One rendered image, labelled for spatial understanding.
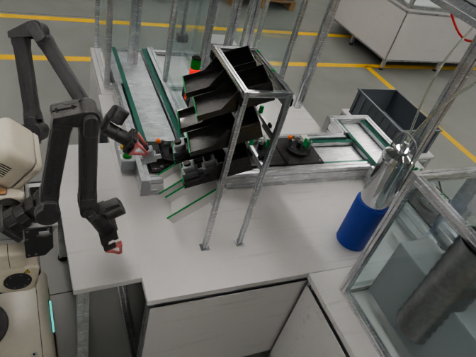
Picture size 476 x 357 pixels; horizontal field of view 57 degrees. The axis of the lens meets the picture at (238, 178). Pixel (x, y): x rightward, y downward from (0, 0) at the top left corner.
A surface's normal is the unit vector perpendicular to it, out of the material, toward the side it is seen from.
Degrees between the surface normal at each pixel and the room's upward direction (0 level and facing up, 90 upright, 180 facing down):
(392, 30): 90
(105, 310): 0
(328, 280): 0
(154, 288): 0
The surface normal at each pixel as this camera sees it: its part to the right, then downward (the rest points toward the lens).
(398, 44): 0.38, 0.65
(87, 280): 0.22, -0.75
